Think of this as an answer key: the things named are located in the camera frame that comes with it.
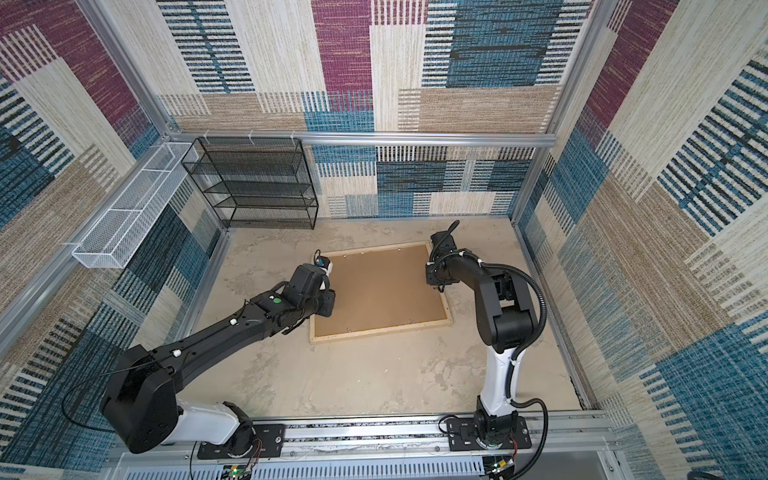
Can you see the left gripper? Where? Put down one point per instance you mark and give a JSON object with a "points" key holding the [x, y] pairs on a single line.
{"points": [[329, 298]]}

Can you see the aluminium front rail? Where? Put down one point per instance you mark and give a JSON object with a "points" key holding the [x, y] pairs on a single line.
{"points": [[566, 445]]}

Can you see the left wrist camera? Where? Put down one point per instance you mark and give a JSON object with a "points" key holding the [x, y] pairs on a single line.
{"points": [[322, 262]]}

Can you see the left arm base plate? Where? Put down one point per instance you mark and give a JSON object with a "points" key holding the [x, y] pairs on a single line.
{"points": [[250, 442]]}

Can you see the black wire shelf rack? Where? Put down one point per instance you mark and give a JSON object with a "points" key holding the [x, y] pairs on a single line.
{"points": [[254, 182]]}

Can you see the white mesh wall basket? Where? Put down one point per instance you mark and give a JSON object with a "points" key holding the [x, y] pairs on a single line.
{"points": [[114, 239]]}

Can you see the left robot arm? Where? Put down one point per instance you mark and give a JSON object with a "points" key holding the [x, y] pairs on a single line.
{"points": [[140, 401]]}

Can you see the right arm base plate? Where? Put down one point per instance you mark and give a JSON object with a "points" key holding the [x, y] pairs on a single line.
{"points": [[475, 434]]}

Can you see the brown cardboard backing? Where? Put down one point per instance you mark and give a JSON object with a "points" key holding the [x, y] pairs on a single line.
{"points": [[381, 291]]}

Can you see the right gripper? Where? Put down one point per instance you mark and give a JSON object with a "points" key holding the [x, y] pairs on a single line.
{"points": [[431, 278]]}

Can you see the wooden picture frame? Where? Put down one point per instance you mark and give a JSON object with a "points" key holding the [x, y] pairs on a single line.
{"points": [[378, 333]]}

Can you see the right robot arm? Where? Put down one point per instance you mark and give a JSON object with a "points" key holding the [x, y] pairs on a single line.
{"points": [[510, 316]]}

